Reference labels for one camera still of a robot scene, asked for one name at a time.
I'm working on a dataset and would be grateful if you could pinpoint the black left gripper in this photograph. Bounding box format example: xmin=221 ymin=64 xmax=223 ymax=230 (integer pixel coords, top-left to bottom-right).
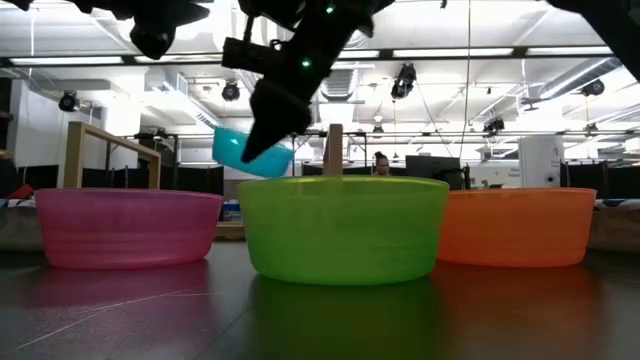
xmin=241 ymin=17 xmax=375 ymax=164

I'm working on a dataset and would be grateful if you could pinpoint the blue plastic bowl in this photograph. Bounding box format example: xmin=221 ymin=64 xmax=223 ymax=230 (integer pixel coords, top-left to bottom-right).
xmin=212 ymin=126 xmax=295 ymax=180

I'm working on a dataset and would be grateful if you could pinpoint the green plastic bowl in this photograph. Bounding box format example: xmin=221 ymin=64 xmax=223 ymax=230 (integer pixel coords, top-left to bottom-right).
xmin=237 ymin=175 xmax=450 ymax=287

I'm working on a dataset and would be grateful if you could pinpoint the pink plastic bowl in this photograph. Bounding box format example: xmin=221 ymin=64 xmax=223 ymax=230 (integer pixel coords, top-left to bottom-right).
xmin=34 ymin=187 xmax=225 ymax=270

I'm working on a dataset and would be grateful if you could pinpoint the orange plastic bowl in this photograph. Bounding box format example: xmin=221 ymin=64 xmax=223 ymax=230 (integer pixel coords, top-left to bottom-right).
xmin=437 ymin=187 xmax=599 ymax=269

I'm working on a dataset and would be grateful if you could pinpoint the black ceiling spotlight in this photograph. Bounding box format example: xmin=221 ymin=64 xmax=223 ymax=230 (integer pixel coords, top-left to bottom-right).
xmin=580 ymin=78 xmax=606 ymax=98
xmin=221 ymin=79 xmax=242 ymax=103
xmin=482 ymin=116 xmax=506 ymax=136
xmin=58 ymin=90 xmax=82 ymax=114
xmin=390 ymin=62 xmax=418 ymax=101

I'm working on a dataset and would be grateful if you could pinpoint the black computer monitor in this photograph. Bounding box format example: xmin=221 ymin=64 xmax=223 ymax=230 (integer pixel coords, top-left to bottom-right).
xmin=17 ymin=164 xmax=60 ymax=190
xmin=404 ymin=155 xmax=464 ymax=191

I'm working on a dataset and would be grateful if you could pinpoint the red object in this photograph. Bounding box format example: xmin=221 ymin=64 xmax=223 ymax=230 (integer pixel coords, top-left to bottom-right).
xmin=6 ymin=184 xmax=37 ymax=201

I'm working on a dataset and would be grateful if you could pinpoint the white round column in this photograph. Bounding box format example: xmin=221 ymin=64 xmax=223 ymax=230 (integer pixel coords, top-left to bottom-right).
xmin=518 ymin=134 xmax=566 ymax=189

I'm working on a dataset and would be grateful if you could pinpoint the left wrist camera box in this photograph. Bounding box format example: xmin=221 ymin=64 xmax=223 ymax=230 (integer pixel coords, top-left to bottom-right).
xmin=222 ymin=37 xmax=282 ymax=76

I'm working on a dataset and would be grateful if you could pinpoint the thin hanging cable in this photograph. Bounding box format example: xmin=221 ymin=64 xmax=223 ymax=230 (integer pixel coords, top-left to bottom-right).
xmin=458 ymin=0 xmax=473 ymax=159

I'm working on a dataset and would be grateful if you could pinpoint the wooden shelf frame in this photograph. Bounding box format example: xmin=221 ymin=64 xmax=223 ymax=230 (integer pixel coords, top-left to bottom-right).
xmin=62 ymin=121 xmax=345 ymax=241

